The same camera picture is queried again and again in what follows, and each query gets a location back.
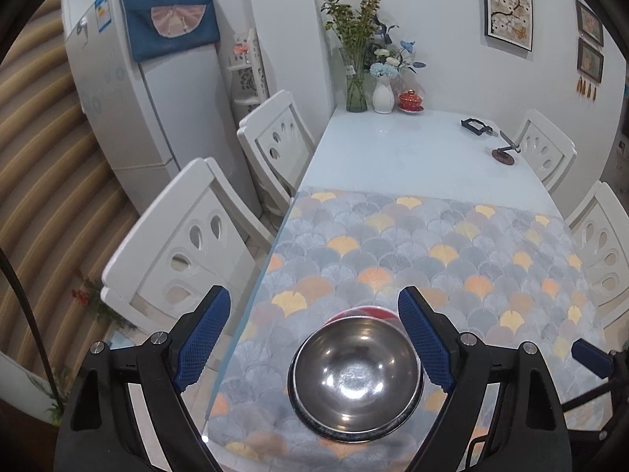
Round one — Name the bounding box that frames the white dining chair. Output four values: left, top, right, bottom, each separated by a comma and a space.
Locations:
237, 89, 318, 217
511, 109, 577, 192
101, 157, 277, 336
565, 180, 629, 335

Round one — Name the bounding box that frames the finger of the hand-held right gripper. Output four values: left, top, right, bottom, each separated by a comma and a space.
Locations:
571, 338, 629, 389

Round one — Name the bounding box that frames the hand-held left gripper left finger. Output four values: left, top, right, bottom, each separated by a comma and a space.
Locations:
53, 285, 232, 472

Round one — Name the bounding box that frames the pink cartoon bowl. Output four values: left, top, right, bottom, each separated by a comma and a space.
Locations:
322, 306, 401, 328

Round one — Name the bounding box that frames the black phone holder stand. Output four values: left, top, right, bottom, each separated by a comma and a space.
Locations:
460, 118, 522, 164

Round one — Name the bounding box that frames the white carved corner shelf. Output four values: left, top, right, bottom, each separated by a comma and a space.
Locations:
227, 28, 271, 109

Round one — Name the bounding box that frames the green leafy plant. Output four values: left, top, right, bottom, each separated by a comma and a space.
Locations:
46, 364, 72, 426

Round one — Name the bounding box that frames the white ceramic vase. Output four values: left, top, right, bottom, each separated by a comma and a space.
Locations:
372, 76, 395, 114

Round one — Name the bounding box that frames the small framed wall picture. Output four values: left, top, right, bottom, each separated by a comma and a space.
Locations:
575, 0, 605, 46
576, 39, 606, 81

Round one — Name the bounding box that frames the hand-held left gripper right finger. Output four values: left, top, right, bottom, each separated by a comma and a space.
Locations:
398, 286, 573, 472

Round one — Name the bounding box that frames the blue fridge dust cover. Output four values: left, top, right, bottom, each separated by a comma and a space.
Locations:
117, 0, 221, 62

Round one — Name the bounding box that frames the blue steel-lined bowl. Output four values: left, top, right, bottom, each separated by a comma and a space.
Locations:
287, 324, 427, 443

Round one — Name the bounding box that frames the long floral wall hanging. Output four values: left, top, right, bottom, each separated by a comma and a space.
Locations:
480, 0, 535, 52

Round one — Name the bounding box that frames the black cable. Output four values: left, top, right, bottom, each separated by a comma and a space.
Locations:
0, 246, 67, 411

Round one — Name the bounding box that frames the small steel bowl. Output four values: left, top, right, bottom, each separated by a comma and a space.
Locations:
294, 319, 422, 430

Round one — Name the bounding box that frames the white refrigerator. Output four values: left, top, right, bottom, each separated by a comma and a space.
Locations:
64, 0, 263, 217

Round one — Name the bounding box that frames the clear glass vase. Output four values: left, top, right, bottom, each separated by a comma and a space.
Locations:
340, 46, 368, 113

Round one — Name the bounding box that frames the red flower plant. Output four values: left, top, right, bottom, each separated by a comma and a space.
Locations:
71, 275, 121, 328

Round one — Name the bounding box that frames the grey fan-patterned tablecloth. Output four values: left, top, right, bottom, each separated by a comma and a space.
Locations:
204, 187, 607, 472

